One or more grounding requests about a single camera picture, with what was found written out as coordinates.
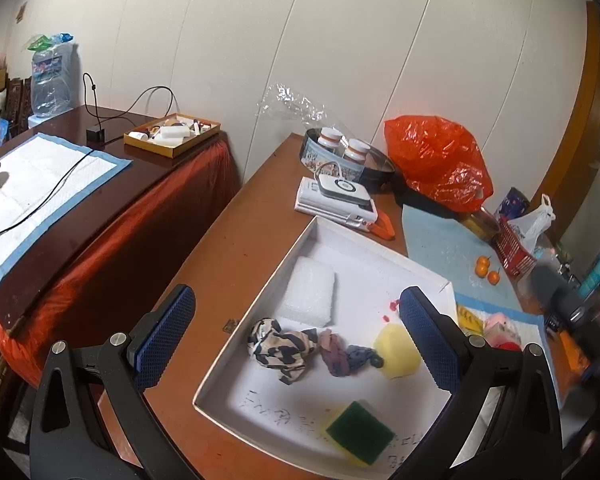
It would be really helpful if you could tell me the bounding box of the wooden tray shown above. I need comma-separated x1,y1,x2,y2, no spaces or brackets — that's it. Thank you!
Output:
123,114,222,161

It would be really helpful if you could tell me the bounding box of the dark blue hair scrunchie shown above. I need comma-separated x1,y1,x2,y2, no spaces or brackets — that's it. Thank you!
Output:
347,345,385,372

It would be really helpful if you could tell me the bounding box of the small white box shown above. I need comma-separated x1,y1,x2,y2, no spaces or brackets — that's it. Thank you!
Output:
152,126,191,144

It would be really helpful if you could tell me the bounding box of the mauve hair scrunchie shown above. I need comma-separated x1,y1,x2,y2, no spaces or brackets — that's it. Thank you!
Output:
317,329,353,377

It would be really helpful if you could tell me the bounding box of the clear plastic wrap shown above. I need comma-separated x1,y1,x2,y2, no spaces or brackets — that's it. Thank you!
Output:
257,82,353,132

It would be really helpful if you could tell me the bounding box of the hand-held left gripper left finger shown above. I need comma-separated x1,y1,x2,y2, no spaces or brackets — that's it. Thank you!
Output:
30,284,201,480

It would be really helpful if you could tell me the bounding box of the blue water jug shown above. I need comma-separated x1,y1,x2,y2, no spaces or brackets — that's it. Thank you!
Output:
30,42,79,121

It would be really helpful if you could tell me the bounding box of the gold tin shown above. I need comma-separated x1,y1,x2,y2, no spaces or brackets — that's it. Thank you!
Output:
460,207,502,242

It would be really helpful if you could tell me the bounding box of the orange plastic tool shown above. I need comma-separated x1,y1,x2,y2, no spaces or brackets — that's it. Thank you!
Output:
372,211,397,241

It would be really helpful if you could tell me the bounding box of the light blue mat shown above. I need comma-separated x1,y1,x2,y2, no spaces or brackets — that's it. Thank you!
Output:
401,204,527,302

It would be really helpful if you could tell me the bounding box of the dark wooden chair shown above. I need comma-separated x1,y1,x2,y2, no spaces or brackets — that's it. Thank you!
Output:
5,77,34,136

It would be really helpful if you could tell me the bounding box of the black looped cable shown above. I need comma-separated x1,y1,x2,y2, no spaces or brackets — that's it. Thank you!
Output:
82,72,181,134

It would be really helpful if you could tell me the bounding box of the yellow sponge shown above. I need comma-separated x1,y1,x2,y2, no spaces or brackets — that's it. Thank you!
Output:
373,323,423,380

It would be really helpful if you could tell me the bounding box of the black bowl with bottles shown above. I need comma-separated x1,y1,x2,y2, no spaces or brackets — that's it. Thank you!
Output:
300,127,397,194

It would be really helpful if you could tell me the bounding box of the white foam block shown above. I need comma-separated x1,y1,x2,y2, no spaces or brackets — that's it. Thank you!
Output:
278,258,337,328

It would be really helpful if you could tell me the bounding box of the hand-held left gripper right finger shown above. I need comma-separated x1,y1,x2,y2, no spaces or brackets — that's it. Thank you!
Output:
390,286,564,480

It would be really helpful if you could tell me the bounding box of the black power cable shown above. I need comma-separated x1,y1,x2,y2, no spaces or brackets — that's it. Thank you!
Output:
0,145,99,237

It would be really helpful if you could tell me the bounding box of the white cardboard box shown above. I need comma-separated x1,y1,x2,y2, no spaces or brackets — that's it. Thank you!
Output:
193,215,458,480

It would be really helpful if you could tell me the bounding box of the white plastic bag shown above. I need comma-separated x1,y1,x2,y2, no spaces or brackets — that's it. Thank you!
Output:
507,195,556,256

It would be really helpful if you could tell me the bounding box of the red white snack packet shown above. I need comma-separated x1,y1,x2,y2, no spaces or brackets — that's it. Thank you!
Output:
494,215,539,277

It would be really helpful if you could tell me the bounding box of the white power bank stack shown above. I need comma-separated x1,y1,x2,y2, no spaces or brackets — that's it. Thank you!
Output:
294,176,379,233

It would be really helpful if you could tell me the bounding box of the tissue pack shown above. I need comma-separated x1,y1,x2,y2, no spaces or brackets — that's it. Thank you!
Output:
457,305,482,336

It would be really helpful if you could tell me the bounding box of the pink plush toy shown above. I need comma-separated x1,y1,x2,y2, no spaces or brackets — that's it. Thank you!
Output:
482,312,523,352

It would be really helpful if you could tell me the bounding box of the green plastic bag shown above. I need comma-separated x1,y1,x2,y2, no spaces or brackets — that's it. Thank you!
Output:
27,32,76,52

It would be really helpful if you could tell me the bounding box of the orange plastic bag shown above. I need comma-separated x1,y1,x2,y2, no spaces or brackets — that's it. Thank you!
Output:
384,115,495,214

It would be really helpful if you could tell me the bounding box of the green scouring sponge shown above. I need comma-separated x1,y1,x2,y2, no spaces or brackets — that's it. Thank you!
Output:
325,400,396,466

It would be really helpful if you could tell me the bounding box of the red tablecloth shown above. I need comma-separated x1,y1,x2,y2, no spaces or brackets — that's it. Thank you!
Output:
0,132,241,396

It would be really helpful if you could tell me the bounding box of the wooden door frame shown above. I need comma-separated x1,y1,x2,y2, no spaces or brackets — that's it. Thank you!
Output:
527,0,600,261

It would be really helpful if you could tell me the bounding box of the leopard print scrunchie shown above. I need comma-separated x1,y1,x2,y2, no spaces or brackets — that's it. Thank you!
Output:
245,317,321,386

